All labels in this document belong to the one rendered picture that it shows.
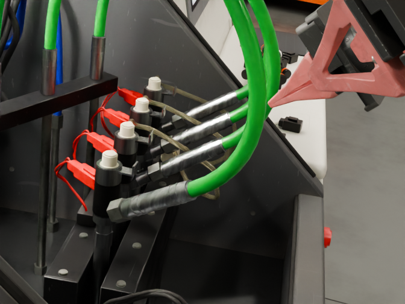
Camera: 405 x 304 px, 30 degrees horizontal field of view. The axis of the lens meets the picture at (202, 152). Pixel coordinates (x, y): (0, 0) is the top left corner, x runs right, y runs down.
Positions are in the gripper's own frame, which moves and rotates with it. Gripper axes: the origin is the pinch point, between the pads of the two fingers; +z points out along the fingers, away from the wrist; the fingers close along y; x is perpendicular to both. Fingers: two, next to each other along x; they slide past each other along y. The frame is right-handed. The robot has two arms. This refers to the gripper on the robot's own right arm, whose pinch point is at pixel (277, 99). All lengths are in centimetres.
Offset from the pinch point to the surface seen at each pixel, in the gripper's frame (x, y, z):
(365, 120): -318, -64, 103
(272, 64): -6.6, 2.8, 1.1
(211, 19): -67, 14, 31
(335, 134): -287, -57, 109
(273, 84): -6.7, 1.0, 2.3
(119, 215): 14.0, 0.0, 13.2
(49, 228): -18, 0, 51
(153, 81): -18.5, 9.2, 21.2
